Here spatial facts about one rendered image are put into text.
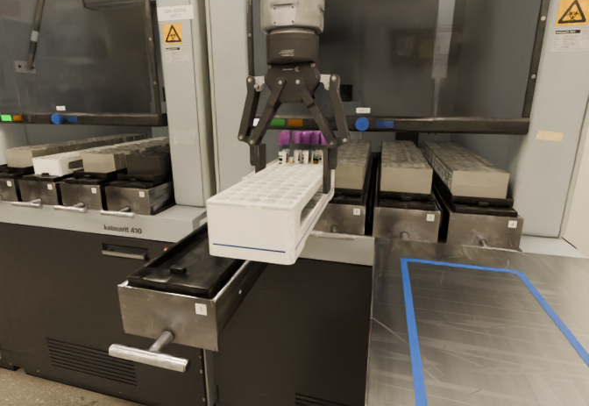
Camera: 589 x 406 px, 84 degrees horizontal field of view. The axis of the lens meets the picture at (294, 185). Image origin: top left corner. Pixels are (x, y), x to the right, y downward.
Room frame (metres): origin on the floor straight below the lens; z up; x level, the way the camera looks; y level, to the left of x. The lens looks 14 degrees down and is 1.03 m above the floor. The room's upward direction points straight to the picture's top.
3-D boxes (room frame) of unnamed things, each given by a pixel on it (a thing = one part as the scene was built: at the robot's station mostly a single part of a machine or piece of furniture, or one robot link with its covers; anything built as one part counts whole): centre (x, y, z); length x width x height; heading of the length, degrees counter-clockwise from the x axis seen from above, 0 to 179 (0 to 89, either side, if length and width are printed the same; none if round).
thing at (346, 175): (0.78, -0.11, 0.85); 0.12 x 0.02 x 0.06; 76
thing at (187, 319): (0.66, 0.08, 0.78); 0.73 x 0.14 x 0.09; 166
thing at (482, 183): (0.71, -0.41, 0.85); 0.12 x 0.02 x 0.06; 75
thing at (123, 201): (1.15, 0.37, 0.78); 0.73 x 0.14 x 0.09; 166
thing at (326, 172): (0.49, -0.05, 0.93); 0.03 x 0.01 x 0.07; 165
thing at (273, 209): (0.47, 0.01, 0.89); 0.30 x 0.10 x 0.06; 165
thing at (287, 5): (0.50, 0.00, 1.15); 0.09 x 0.09 x 0.06
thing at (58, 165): (1.09, 0.70, 0.83); 0.30 x 0.10 x 0.06; 166
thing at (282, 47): (0.50, 0.00, 1.07); 0.08 x 0.07 x 0.09; 75
